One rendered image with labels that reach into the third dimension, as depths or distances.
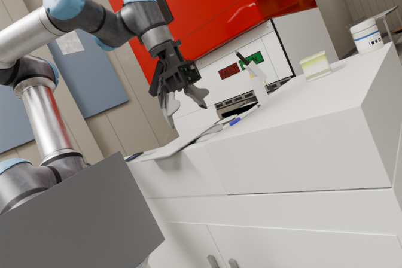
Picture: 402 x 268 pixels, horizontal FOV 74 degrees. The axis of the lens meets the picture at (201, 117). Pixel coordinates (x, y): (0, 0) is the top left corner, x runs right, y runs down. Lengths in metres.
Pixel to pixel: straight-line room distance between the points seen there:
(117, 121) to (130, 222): 2.26
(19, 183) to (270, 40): 0.97
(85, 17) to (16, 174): 0.38
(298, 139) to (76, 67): 2.48
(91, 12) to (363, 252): 0.74
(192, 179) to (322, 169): 0.35
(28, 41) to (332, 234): 0.80
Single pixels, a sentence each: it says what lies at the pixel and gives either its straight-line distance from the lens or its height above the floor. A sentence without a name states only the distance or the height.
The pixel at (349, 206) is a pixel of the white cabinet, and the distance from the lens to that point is 0.57.
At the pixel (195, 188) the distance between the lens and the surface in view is 0.76.
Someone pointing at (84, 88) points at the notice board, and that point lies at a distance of 2.76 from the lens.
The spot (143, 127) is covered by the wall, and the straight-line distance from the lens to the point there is 2.93.
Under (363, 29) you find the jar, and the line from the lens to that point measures 1.01.
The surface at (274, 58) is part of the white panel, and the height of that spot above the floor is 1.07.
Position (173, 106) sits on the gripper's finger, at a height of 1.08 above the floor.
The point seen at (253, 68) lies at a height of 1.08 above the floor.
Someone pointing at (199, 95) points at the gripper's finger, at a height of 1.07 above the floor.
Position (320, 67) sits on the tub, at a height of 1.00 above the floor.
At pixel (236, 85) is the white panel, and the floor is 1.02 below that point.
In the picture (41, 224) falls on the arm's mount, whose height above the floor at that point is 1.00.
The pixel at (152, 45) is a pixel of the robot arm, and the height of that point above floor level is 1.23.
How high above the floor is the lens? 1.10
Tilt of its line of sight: 6 degrees down
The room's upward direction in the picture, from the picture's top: 25 degrees counter-clockwise
